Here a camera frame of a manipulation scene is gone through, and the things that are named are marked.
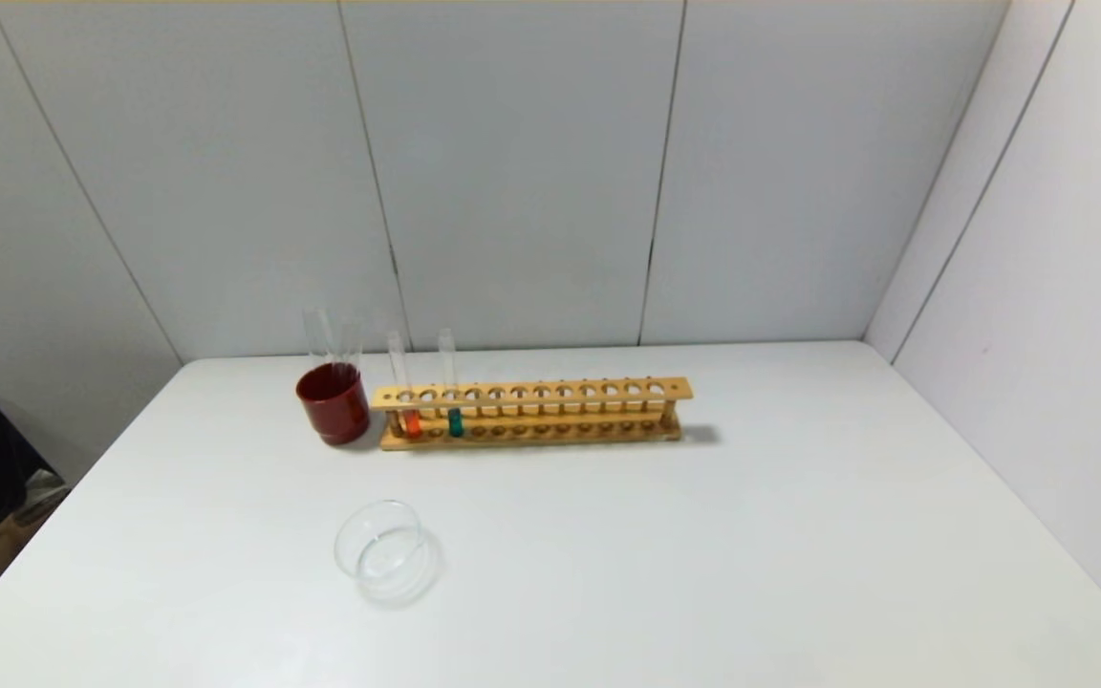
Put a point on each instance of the wooden test tube rack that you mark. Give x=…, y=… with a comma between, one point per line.
x=531, y=392

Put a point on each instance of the dark red plastic cup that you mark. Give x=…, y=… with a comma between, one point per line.
x=333, y=406

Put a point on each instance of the clear glass dish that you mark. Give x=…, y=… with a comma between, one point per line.
x=386, y=554

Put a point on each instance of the test tube with blue pigment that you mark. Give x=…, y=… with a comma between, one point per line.
x=455, y=421

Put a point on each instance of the empty clear test tube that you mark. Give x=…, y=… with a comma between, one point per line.
x=317, y=336
x=351, y=342

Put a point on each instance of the test tube with red pigment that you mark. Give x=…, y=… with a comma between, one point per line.
x=411, y=422

